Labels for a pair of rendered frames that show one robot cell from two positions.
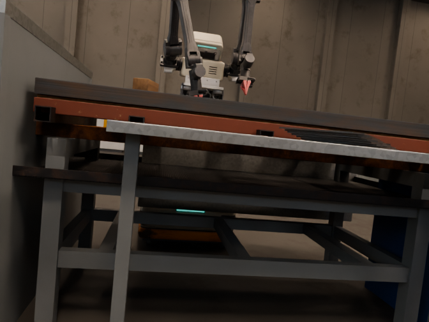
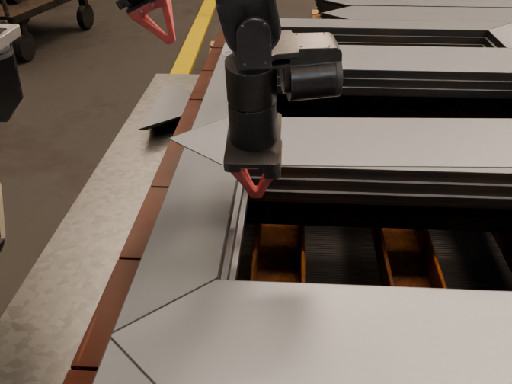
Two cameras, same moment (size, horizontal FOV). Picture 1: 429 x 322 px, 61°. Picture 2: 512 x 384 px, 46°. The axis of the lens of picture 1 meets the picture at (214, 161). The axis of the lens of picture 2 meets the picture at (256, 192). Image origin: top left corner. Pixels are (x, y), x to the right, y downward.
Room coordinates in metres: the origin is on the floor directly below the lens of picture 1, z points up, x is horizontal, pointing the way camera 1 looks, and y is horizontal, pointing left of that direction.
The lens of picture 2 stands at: (1.75, 0.77, 1.26)
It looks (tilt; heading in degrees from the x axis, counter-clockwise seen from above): 30 degrees down; 283
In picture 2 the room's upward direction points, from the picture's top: straight up
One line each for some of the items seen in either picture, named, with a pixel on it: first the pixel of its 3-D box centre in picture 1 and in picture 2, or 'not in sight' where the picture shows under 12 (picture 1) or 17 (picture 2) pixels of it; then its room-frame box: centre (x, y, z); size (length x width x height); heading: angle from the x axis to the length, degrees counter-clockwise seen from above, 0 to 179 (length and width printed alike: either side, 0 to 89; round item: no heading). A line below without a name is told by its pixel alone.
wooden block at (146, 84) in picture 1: (145, 87); not in sight; (1.38, 0.28, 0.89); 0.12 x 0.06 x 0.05; 172
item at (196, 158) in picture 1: (251, 184); not in sight; (2.14, -0.24, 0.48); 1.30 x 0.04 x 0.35; 99
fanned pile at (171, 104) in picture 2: not in sight; (181, 105); (2.25, -0.58, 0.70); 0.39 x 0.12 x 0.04; 99
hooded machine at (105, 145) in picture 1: (112, 124); not in sight; (10.56, 3.05, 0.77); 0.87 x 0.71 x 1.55; 101
